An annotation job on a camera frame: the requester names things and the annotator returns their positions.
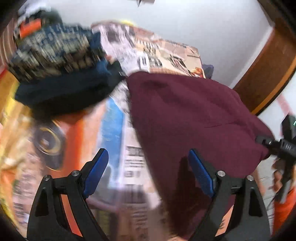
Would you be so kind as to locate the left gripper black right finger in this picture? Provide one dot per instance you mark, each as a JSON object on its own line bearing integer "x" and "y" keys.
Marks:
{"x": 236, "y": 211}

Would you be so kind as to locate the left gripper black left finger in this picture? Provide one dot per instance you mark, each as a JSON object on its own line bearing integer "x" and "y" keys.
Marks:
{"x": 48, "y": 219}

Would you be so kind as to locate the maroon corduroy garment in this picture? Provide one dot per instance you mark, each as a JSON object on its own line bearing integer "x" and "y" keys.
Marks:
{"x": 171, "y": 115}

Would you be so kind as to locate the person's right hand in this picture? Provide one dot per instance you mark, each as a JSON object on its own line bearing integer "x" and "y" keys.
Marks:
{"x": 277, "y": 184}

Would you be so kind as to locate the newspaper print bed sheet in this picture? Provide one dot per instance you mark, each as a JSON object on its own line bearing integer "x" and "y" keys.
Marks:
{"x": 125, "y": 203}

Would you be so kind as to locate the brown wooden door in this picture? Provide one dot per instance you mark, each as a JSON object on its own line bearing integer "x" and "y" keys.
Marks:
{"x": 275, "y": 64}

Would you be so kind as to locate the yellow orange blanket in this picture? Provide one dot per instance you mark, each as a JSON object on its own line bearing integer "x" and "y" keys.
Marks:
{"x": 15, "y": 122}

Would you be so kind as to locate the dark navy folded garment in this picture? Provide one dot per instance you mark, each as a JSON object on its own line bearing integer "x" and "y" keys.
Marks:
{"x": 55, "y": 95}

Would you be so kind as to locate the navy patterned garment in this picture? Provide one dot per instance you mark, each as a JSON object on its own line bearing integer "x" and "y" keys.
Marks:
{"x": 55, "y": 50}

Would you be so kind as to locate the striped red curtain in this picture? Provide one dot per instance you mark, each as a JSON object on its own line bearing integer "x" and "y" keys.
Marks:
{"x": 7, "y": 44}

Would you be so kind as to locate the orange box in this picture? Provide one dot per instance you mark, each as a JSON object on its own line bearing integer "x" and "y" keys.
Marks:
{"x": 28, "y": 28}

